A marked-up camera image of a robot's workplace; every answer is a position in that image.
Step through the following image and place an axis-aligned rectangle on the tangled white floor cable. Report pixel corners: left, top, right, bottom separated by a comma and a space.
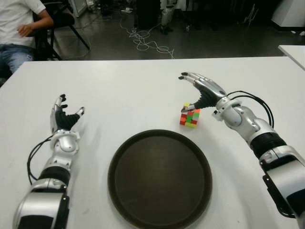
119, 18, 175, 59

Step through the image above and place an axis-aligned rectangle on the black office chair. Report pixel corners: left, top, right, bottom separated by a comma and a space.
30, 0, 91, 62

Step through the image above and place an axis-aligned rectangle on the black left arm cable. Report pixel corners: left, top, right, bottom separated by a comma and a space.
27, 135, 54, 184

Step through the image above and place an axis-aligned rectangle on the white cabinet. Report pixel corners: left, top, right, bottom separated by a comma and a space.
68, 0, 88, 18

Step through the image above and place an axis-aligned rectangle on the seated person white shirt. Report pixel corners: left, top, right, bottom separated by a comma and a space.
0, 0, 54, 73

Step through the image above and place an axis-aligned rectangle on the multicoloured Rubik's cube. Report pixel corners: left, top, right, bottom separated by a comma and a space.
179, 103, 201, 129

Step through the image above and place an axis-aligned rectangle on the white side table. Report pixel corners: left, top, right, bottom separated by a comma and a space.
278, 44, 305, 72

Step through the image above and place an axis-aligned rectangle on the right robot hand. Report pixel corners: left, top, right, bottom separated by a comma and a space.
177, 72, 228, 113

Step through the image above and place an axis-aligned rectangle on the black cabinet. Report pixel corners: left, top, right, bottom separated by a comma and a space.
134, 0, 163, 30

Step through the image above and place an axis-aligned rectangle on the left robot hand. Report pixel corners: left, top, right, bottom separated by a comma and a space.
49, 94, 86, 132

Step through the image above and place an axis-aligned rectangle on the dark brown round plate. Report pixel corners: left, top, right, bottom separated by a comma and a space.
107, 129, 213, 229

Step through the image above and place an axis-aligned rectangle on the white machine housing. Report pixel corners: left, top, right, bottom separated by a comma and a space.
271, 0, 305, 31

